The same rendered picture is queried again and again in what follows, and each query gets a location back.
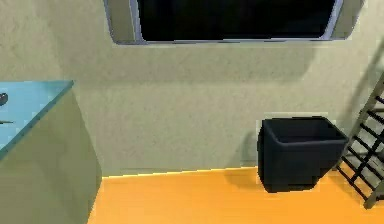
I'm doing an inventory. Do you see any grey framed window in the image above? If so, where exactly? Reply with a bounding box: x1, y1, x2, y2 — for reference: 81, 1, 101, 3
103, 0, 365, 46

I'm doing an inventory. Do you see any black square bin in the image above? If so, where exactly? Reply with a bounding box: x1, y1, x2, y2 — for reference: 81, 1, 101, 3
257, 116, 349, 194

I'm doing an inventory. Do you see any blue topped grey counter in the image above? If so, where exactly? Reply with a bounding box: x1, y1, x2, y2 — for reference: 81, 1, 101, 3
0, 79, 103, 224

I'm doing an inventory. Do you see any grey shelf with black bars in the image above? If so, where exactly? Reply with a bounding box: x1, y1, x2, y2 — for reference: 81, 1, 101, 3
335, 71, 384, 210

